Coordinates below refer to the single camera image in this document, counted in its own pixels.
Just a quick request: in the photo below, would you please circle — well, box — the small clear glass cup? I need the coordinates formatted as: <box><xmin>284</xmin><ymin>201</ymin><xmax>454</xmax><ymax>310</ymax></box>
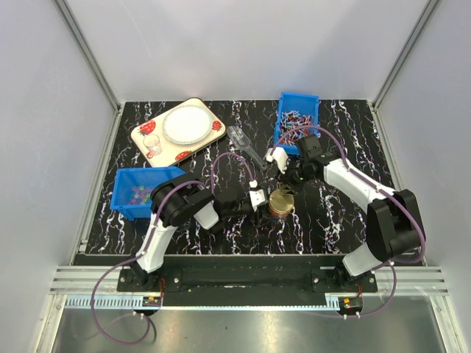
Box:
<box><xmin>143</xmin><ymin>134</ymin><xmax>162</xmax><ymax>158</ymax></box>

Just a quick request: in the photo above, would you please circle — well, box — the white paper plate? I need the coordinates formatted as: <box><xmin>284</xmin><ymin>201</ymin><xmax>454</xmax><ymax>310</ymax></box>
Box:
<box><xmin>162</xmin><ymin>105</ymin><xmax>213</xmax><ymax>145</ymax></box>

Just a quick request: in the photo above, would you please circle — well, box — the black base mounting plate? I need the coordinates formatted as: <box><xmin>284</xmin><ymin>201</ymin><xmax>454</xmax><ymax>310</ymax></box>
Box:
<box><xmin>117</xmin><ymin>254</ymin><xmax>377</xmax><ymax>298</ymax></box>

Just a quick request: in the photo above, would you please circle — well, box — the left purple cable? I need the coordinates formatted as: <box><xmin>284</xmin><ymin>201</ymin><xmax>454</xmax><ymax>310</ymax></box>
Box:
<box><xmin>90</xmin><ymin>152</ymin><xmax>257</xmax><ymax>345</ymax></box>

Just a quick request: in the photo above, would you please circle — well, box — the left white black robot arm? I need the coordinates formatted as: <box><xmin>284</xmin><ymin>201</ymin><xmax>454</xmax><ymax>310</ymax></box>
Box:
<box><xmin>130</xmin><ymin>174</ymin><xmax>268</xmax><ymax>291</ymax></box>

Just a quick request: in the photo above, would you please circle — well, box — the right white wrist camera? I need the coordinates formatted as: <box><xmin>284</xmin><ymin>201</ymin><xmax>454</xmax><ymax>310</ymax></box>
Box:
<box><xmin>264</xmin><ymin>147</ymin><xmax>288</xmax><ymax>174</ymax></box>

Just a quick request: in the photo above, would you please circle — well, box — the white slotted cable duct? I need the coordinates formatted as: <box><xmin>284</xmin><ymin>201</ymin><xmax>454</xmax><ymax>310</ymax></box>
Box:
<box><xmin>64</xmin><ymin>293</ymin><xmax>364</xmax><ymax>310</ymax></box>

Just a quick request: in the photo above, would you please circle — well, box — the blue bin of star candies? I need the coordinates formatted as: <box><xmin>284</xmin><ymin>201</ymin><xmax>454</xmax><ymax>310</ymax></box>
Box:
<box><xmin>110</xmin><ymin>166</ymin><xmax>185</xmax><ymax>221</ymax></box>

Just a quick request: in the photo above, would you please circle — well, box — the blue bin of wrapped candies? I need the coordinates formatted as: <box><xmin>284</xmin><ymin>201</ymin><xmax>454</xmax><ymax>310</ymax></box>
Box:
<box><xmin>274</xmin><ymin>92</ymin><xmax>319</xmax><ymax>156</ymax></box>

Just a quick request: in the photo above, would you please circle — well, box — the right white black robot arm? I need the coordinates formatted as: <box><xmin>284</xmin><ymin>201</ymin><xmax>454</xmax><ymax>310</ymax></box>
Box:
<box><xmin>265</xmin><ymin>135</ymin><xmax>426</xmax><ymax>292</ymax></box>

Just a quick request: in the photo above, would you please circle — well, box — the clear glass jar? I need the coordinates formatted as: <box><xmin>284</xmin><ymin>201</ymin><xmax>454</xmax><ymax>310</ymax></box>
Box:
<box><xmin>268</xmin><ymin>205</ymin><xmax>293</xmax><ymax>218</ymax></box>

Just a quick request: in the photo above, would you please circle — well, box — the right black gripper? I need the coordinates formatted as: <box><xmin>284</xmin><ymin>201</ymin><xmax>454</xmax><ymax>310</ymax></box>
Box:
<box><xmin>274</xmin><ymin>160</ymin><xmax>314</xmax><ymax>196</ymax></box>

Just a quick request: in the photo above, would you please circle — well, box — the strawberry pattern tray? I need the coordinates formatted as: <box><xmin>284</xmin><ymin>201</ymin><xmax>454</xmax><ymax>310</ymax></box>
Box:
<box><xmin>130</xmin><ymin>98</ymin><xmax>227</xmax><ymax>167</ymax></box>

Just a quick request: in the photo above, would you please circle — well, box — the clear plastic scoop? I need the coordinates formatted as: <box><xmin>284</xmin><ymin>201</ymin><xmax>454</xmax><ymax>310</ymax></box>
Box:
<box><xmin>227</xmin><ymin>126</ymin><xmax>268</xmax><ymax>171</ymax></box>

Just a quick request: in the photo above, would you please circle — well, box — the aluminium frame rail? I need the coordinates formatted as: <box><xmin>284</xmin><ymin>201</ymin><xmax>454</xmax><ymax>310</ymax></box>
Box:
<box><xmin>49</xmin><ymin>266</ymin><xmax>449</xmax><ymax>296</ymax></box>

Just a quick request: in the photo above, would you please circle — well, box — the white round jar lid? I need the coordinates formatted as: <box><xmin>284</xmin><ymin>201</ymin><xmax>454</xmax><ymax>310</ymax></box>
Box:
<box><xmin>268</xmin><ymin>189</ymin><xmax>294</xmax><ymax>210</ymax></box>

